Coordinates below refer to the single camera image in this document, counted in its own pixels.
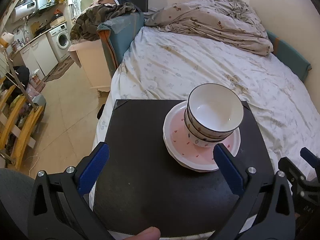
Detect pink strawberry plate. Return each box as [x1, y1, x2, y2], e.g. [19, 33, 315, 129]
[163, 134, 221, 172]
[162, 100, 242, 168]
[167, 148, 219, 173]

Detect white bowl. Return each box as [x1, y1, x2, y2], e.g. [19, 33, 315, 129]
[184, 110, 234, 142]
[187, 83, 244, 135]
[185, 127, 223, 147]

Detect pink strawberry plate back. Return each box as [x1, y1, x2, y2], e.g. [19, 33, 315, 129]
[162, 100, 242, 168]

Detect person's left hand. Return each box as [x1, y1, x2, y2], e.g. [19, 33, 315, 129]
[124, 226, 161, 240]

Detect black leather mat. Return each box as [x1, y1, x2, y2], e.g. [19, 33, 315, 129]
[93, 99, 276, 238]

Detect pink strawberry plate front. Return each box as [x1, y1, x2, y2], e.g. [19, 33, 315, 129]
[167, 148, 219, 173]

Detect yellow wooden rack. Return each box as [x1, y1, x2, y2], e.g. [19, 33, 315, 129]
[1, 76, 46, 171]

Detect black bag on rack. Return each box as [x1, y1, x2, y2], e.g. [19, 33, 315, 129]
[3, 66, 30, 89]

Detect white kitchen cabinets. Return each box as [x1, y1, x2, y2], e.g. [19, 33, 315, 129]
[11, 34, 58, 80]

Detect pink bedside table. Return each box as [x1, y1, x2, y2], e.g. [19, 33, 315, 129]
[68, 40, 111, 92]

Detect beige crumpled duvet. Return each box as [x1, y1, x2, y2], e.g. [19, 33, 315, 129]
[145, 0, 273, 56]

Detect white washing machine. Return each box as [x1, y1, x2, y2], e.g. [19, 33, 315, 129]
[46, 23, 71, 63]

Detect white floral bed sheet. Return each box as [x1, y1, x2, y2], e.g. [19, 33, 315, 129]
[95, 27, 319, 180]

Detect camouflage jacket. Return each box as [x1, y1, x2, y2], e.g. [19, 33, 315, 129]
[70, 3, 136, 41]

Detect white water heater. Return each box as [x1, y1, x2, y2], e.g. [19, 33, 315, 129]
[11, 0, 36, 22]

